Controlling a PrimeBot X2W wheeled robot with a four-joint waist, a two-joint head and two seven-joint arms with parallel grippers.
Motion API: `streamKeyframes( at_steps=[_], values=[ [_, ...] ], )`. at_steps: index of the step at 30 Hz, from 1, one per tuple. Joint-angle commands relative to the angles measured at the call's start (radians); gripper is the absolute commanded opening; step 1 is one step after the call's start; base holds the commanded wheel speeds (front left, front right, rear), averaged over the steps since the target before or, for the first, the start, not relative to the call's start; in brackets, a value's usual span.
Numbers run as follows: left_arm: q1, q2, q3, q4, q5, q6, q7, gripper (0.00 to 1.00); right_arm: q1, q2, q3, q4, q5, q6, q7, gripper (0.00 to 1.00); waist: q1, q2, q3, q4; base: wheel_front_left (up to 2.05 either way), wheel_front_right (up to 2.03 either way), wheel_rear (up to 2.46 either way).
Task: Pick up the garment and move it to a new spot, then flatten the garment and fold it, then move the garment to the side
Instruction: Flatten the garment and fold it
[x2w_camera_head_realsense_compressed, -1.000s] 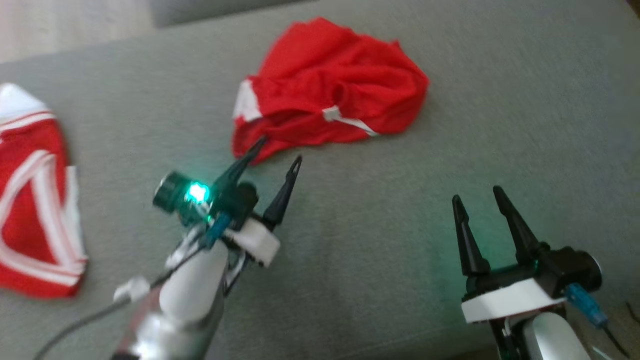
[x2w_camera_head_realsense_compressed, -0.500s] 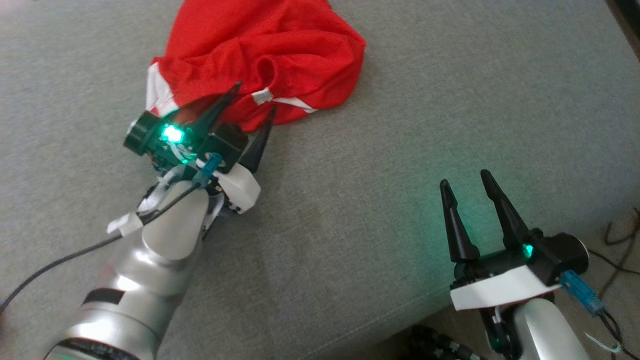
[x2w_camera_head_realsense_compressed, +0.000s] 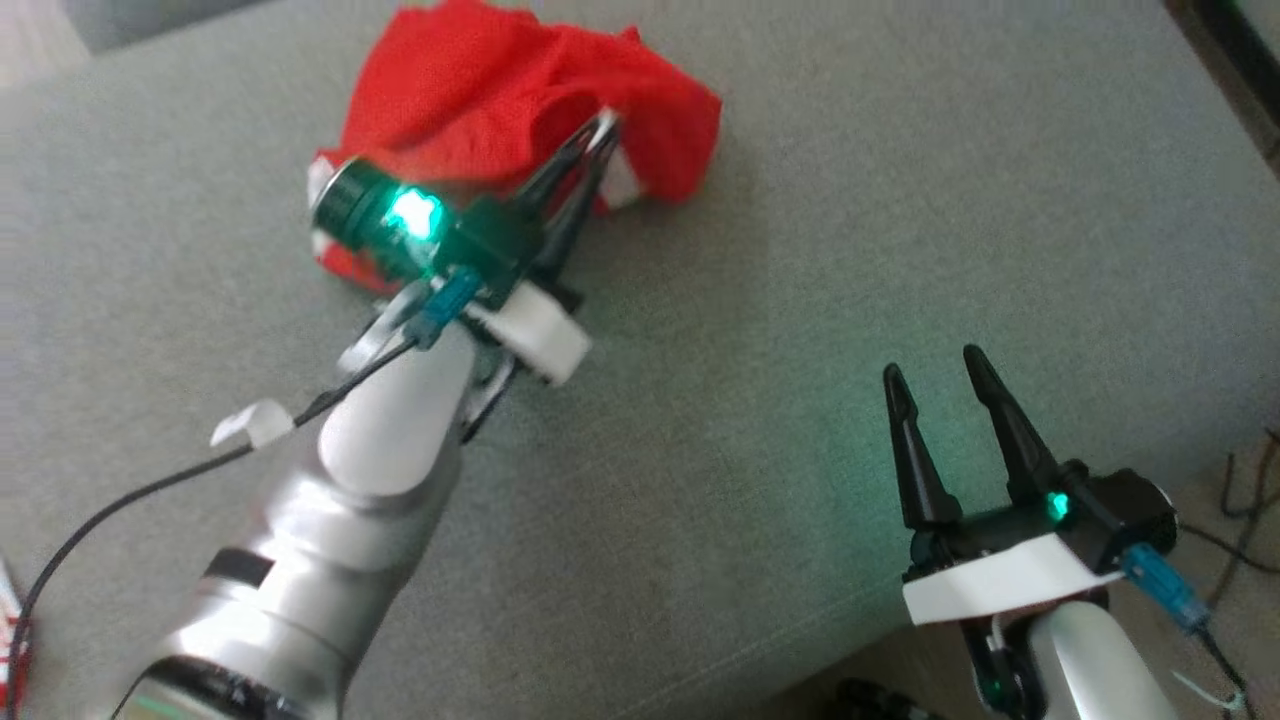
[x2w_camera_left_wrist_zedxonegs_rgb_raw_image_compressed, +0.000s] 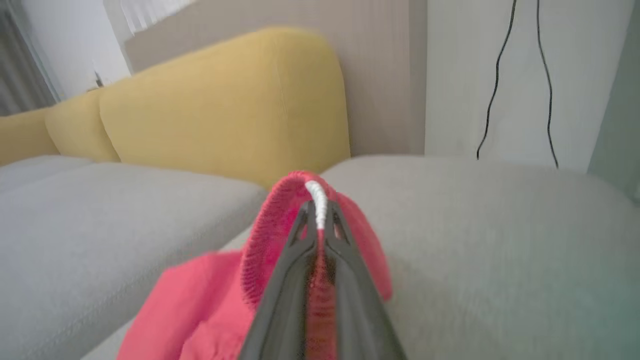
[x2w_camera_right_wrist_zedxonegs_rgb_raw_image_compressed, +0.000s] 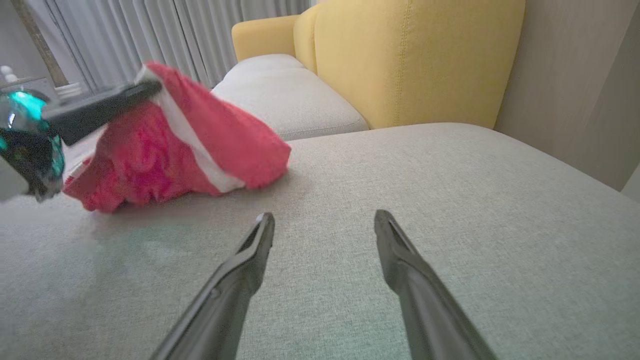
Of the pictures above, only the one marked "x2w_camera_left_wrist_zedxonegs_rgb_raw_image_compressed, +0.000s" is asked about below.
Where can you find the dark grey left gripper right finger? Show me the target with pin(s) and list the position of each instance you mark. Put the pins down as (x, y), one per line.
(360, 325)

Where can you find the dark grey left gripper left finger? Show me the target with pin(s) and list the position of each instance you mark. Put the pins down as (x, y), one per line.
(280, 320)

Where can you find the red basketball jersey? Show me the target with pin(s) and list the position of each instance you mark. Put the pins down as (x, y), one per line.
(200, 300)

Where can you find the large grey sofa seat cushion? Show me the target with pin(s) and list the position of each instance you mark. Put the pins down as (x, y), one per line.
(500, 260)

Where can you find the small grey sofa seat cushion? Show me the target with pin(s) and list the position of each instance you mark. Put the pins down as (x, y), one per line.
(100, 240)
(30, 172)

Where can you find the wide yellow sofa back cushion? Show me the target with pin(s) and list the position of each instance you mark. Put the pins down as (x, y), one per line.
(225, 110)

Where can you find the narrow yellow sofa back cushion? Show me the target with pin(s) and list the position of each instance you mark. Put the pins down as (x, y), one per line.
(22, 135)
(77, 125)

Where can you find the white window blind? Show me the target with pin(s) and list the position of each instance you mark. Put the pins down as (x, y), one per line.
(145, 12)

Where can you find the grey curtain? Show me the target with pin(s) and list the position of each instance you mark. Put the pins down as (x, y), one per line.
(20, 75)

